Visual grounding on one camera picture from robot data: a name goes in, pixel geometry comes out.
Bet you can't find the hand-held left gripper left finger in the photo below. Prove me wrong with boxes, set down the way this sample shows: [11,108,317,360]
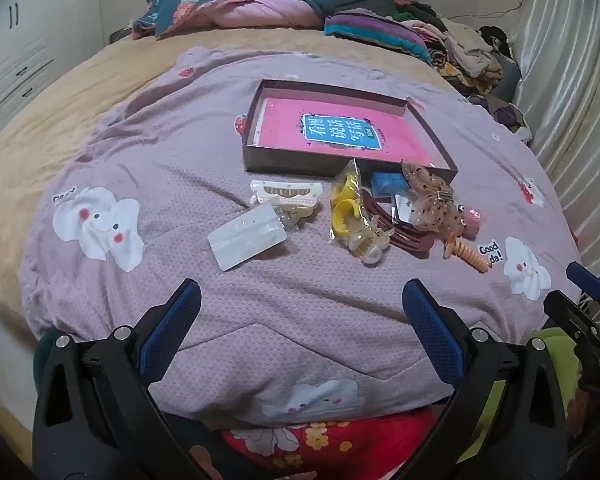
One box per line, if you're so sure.
[32,278,216,480]

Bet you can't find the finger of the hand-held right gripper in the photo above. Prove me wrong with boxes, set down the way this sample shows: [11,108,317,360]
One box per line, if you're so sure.
[566,261,600,306]
[544,290,600,342]

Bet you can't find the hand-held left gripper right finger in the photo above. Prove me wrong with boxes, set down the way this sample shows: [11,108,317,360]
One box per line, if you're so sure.
[401,279,581,480]

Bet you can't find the orange spiral hair tie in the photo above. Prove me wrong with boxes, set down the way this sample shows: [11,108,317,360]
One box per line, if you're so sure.
[442,232,493,273]

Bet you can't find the maroon snap hair clip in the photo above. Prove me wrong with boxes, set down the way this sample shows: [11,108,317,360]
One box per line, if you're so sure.
[362,187,436,259]

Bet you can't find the clear yellowish hair claw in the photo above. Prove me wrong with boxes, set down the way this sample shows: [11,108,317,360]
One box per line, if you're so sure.
[347,220,396,266]

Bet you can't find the white pearly card packet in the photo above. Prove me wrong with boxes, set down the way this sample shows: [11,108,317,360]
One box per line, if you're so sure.
[207,202,288,273]

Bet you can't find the pink frog hair clip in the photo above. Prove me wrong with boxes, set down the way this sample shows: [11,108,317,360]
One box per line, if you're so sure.
[455,203,482,238]

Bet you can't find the brown sheer bow hair clip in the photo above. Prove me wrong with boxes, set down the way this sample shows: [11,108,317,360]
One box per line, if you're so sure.
[400,160,468,236]

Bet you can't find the earring card packet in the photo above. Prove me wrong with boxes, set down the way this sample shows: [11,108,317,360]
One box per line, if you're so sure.
[392,194,416,223]

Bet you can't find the bag of yellow hair claws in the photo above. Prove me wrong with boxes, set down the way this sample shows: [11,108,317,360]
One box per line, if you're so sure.
[327,159,376,241]

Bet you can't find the small blue box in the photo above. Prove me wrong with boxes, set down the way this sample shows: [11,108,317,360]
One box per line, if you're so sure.
[370,171,408,196]

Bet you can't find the white hair claw clip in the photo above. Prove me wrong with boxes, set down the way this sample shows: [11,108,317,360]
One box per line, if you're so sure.
[250,179,325,233]

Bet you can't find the shallow brown cardboard box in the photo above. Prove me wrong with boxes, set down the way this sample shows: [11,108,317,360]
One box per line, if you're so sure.
[242,79,459,186]

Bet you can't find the green cloth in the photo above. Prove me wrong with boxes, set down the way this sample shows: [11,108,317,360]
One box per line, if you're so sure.
[485,327,581,461]

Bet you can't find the red floral clothing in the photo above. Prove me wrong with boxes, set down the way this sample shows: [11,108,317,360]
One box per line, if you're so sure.
[220,407,441,480]

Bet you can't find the bag of clothes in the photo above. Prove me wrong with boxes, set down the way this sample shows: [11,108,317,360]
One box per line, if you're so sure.
[490,102,533,143]

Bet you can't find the purple printed blanket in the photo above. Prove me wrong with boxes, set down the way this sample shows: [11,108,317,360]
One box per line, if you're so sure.
[20,47,586,428]

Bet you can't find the cream curtain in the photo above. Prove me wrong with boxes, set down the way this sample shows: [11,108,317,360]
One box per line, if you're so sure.
[512,0,600,271]

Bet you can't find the pink book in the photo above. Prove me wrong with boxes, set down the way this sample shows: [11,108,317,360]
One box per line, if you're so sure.
[252,96,438,168]

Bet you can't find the pile of clothes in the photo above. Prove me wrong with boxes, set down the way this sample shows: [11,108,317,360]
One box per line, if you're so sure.
[392,0,523,98]

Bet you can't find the striped plush pillow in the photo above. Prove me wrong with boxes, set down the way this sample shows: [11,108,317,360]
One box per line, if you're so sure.
[324,9,433,66]

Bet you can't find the blue floral pink quilt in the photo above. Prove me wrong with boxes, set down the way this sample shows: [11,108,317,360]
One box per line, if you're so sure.
[132,0,338,41]

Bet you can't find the white wardrobe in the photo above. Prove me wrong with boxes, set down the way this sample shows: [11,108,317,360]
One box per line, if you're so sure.
[0,0,106,146]

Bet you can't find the wall cable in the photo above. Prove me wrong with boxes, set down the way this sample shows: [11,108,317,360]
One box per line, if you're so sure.
[455,1,525,20]

